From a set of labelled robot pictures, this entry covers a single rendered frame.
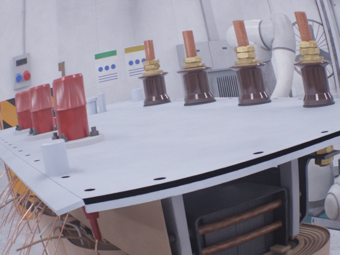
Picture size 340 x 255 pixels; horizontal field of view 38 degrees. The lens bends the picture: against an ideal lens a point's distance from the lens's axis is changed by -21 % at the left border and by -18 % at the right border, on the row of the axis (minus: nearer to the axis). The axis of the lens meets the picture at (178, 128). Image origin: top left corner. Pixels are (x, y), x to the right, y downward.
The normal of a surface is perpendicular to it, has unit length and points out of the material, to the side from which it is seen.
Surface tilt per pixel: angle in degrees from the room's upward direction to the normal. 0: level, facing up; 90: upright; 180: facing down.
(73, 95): 89
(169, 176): 0
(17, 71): 90
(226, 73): 90
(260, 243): 90
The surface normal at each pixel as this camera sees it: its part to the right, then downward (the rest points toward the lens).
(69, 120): 0.02, 0.11
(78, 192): -0.15, -0.98
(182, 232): 0.44, 0.03
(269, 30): -0.52, -0.17
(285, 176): -0.88, 0.18
